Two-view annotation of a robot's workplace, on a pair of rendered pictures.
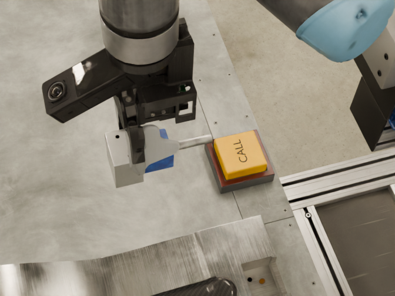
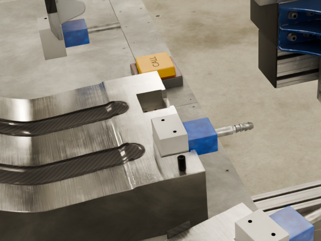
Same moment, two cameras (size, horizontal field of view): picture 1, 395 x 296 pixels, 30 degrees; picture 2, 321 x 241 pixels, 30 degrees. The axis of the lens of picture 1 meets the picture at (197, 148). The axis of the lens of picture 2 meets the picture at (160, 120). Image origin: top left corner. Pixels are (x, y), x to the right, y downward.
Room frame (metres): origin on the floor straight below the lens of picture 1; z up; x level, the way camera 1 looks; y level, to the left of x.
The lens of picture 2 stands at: (-0.38, -0.23, 1.35)
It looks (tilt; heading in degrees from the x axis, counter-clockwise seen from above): 34 degrees down; 10
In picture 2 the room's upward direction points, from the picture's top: 6 degrees counter-clockwise
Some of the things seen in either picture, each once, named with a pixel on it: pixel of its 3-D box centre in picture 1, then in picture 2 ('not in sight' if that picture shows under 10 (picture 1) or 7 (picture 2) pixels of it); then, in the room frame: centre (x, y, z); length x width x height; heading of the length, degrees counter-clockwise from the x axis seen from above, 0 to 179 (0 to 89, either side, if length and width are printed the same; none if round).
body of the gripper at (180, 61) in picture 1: (149, 74); not in sight; (0.48, 0.06, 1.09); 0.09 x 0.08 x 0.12; 110
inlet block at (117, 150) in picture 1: (161, 149); (80, 31); (0.48, 0.04, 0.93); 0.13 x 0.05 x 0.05; 110
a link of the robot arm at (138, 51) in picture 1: (139, 22); not in sight; (0.48, 0.07, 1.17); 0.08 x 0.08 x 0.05
